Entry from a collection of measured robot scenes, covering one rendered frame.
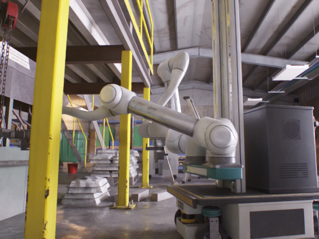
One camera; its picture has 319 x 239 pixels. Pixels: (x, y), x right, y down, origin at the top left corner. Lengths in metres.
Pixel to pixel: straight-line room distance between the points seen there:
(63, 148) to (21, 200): 7.69
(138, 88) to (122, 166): 2.34
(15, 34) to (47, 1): 2.29
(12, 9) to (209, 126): 1.31
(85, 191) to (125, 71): 1.40
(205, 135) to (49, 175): 0.72
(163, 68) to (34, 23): 1.83
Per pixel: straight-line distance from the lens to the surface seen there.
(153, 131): 1.83
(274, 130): 1.71
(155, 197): 3.31
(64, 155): 10.49
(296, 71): 8.58
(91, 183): 3.25
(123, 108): 1.44
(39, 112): 1.32
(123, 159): 2.91
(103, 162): 5.04
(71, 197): 3.28
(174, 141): 2.10
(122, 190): 2.93
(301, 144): 1.82
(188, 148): 1.96
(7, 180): 2.68
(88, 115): 1.73
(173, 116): 1.37
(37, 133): 1.31
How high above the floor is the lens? 0.55
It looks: 8 degrees up
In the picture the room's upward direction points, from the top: straight up
